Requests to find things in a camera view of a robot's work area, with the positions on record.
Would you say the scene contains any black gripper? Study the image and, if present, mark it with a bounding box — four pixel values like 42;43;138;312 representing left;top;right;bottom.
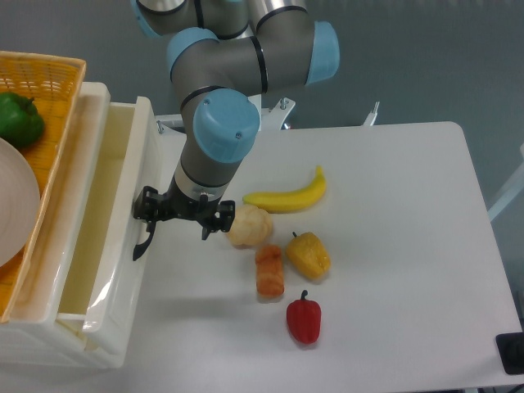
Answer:
133;179;236;240

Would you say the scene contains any black top drawer handle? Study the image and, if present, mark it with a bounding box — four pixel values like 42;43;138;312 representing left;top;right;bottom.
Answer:
132;221;156;261

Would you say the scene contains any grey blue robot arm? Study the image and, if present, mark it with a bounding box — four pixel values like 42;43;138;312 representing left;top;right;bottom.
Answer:
131;1;340;236

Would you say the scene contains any white drawer cabinet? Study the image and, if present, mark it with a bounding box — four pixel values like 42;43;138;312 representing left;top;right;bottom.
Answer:
1;82;124;368

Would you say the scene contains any round white bread roll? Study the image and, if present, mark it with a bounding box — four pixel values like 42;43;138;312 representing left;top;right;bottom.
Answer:
226;205;273;246

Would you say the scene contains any orange croissant bread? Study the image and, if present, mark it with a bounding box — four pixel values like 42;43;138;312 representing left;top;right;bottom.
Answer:
255;244;285;298

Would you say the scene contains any yellow banana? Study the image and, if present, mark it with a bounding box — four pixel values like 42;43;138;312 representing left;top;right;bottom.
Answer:
242;165;327;214

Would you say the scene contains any yellow bell pepper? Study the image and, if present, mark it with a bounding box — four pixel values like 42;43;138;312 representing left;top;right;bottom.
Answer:
285;232;331;280

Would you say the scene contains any red bell pepper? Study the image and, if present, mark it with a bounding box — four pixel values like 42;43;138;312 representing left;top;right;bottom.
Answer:
286;290;322;345

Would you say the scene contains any white plate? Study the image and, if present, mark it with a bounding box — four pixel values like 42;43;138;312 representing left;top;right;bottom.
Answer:
1;139;40;266

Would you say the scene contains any orange woven basket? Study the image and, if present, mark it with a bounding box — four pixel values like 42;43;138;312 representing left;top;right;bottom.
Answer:
1;51;87;323

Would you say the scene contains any green bell pepper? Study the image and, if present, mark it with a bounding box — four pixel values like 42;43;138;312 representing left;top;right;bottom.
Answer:
1;92;45;148

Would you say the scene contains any black device at table edge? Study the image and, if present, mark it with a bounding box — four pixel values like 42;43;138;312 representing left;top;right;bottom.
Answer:
495;332;524;375

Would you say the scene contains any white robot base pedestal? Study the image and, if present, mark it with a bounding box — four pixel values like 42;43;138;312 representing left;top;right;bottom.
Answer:
248;95;290;132

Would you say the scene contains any white bolt post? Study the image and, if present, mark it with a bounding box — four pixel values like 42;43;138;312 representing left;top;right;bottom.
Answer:
363;101;380;127

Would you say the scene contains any white frame bar right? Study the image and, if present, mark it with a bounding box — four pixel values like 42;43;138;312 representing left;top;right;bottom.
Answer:
487;162;523;223

